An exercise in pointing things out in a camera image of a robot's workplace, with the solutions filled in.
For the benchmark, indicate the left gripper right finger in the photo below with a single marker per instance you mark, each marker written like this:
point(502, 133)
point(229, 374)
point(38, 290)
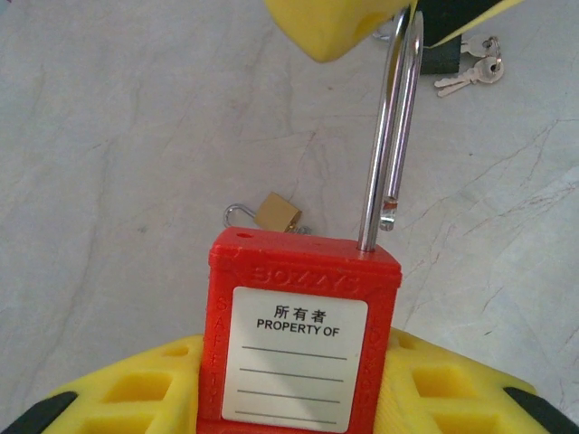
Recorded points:
point(452, 398)

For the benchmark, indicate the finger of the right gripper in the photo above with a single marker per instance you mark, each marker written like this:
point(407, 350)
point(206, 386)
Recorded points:
point(325, 27)
point(452, 18)

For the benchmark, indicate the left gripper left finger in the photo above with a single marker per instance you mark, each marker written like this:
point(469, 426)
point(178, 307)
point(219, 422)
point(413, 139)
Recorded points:
point(135, 393)

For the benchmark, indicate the silver key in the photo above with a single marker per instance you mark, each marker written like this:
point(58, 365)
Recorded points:
point(487, 70)
point(477, 46)

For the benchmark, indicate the black padlock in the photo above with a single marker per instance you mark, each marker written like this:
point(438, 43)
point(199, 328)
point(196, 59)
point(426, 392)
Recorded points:
point(441, 59)

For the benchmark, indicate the small brass padlock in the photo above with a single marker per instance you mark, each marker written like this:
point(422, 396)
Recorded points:
point(276, 212)

